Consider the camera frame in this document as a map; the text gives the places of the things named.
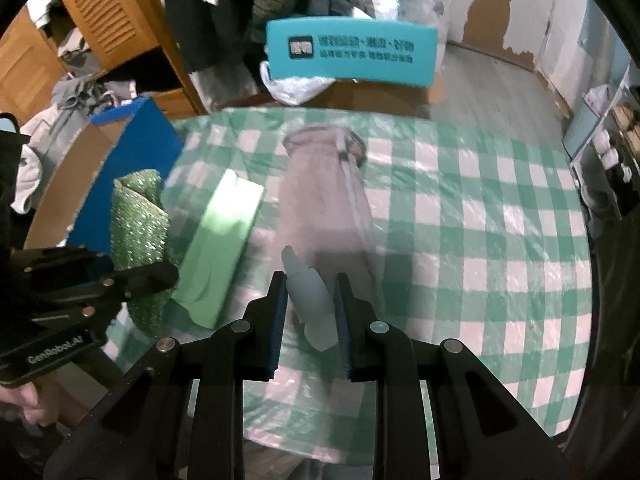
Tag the teal printed box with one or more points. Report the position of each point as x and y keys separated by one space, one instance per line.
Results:
x=350 y=50

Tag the white hanging garment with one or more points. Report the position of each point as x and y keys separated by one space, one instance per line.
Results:
x=215 y=87

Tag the green checked tablecloth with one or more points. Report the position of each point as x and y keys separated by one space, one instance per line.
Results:
x=475 y=210

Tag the pile of clothes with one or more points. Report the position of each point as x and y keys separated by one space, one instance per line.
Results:
x=47 y=15

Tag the pale grey sock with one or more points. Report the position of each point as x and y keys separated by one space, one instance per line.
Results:
x=312 y=305

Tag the group of shoes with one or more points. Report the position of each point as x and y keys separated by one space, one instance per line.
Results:
x=610 y=152

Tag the white towel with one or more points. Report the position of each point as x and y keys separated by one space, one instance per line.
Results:
x=35 y=160

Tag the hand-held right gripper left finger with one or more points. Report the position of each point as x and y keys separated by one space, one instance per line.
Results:
x=277 y=330

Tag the pale blue bin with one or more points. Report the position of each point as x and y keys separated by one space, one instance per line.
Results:
x=582 y=130

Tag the long grey sock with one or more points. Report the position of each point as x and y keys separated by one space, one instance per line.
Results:
x=320 y=195

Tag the wooden wardrobe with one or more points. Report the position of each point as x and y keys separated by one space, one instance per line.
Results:
x=25 y=60

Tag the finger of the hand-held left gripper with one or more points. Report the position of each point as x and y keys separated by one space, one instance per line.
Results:
x=145 y=277

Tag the person's left hand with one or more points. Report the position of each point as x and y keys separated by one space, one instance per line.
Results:
x=30 y=405

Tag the grey shoe rack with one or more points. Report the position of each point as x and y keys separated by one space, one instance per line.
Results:
x=625 y=110

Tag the green sparkly cloth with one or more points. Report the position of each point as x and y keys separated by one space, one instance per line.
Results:
x=140 y=220

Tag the blue-rimmed cardboard shoe box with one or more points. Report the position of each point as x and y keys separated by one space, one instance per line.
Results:
x=135 y=145

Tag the brown cardboard box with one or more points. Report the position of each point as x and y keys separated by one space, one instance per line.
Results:
x=380 y=97

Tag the wooden louvre door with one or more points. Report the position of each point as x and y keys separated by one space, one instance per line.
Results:
x=110 y=10

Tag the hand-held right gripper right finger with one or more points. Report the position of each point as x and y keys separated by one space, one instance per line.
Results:
x=345 y=330

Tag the black hanging coat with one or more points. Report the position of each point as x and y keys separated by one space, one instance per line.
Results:
x=195 y=25

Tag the grey hoodie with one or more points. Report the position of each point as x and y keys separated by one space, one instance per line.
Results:
x=75 y=92

